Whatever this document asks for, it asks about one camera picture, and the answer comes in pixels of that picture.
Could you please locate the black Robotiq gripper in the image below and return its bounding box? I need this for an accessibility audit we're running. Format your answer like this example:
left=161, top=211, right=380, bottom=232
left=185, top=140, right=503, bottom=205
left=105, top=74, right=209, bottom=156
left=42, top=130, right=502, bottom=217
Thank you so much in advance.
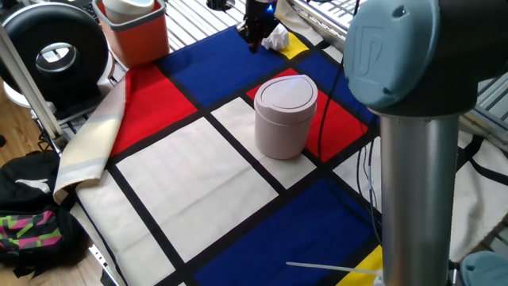
left=236, top=0, right=282, bottom=55

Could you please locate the white tissue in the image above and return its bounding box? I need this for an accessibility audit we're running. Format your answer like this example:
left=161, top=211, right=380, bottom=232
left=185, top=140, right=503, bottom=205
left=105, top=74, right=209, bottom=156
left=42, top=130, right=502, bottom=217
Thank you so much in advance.
left=260, top=23, right=291, bottom=52

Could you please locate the pink swing-lid trash can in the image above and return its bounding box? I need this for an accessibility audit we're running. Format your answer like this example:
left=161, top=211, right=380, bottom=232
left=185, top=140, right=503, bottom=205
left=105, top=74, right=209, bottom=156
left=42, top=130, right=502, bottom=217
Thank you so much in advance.
left=253, top=74, right=319, bottom=160

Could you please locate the orange bin with grey rim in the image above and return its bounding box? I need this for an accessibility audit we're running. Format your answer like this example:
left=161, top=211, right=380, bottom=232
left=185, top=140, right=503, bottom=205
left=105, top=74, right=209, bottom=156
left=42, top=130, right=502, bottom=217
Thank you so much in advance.
left=91, top=0, right=171, bottom=69

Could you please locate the white cup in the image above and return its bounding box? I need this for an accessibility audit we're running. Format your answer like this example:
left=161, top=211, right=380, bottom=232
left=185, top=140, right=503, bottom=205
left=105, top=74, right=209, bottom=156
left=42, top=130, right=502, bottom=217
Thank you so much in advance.
left=102, top=0, right=156, bottom=25

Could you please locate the Mondrian colour-block tablecloth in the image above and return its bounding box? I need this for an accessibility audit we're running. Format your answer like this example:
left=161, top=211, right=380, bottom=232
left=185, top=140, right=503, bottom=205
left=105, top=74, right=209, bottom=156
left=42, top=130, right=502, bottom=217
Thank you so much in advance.
left=73, top=0, right=508, bottom=286

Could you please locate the black round fan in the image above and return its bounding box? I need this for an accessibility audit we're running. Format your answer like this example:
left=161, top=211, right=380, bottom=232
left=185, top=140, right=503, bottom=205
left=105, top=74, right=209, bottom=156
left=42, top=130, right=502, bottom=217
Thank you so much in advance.
left=0, top=2, right=117, bottom=111

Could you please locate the white zip tie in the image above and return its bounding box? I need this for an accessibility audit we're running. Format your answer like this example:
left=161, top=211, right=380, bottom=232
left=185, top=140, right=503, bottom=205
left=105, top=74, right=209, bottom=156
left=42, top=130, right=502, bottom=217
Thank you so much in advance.
left=284, top=261, right=385, bottom=278

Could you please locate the black bag with white logo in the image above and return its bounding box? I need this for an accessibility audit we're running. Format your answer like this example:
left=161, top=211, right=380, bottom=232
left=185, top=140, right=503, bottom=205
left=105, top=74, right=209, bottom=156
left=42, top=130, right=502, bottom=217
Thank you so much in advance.
left=0, top=149, right=61, bottom=208

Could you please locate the black backpack with colourful pattern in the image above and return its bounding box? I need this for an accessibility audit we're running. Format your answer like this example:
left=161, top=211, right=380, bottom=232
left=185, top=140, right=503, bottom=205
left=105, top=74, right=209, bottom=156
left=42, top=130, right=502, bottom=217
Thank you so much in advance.
left=0, top=203, right=91, bottom=277

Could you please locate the black cable bundle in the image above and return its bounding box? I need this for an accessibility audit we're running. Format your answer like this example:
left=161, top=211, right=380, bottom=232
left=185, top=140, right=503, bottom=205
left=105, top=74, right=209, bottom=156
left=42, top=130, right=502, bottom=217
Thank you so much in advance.
left=316, top=55, right=385, bottom=246

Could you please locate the aluminium frame post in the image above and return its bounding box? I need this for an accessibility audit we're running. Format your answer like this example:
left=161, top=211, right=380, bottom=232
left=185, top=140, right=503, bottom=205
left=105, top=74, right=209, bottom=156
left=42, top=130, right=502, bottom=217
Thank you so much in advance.
left=0, top=23, right=69, bottom=153

